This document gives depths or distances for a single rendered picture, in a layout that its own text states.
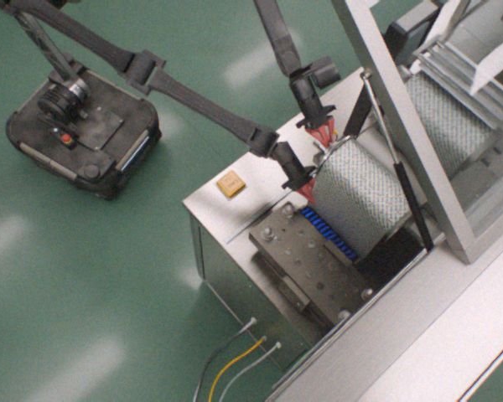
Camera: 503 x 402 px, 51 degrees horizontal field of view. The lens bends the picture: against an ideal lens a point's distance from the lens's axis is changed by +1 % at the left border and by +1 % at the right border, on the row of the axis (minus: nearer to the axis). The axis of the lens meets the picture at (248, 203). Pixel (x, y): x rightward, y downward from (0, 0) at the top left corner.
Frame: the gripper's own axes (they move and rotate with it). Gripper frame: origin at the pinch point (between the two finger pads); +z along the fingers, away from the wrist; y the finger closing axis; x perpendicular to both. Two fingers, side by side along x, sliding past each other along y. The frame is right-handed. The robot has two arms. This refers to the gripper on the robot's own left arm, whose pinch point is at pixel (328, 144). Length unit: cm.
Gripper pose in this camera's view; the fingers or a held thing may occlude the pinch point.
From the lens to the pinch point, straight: 145.0
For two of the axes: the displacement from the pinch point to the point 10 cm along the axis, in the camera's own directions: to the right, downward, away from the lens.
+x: 4.7, 0.9, -8.8
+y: -7.6, 5.5, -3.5
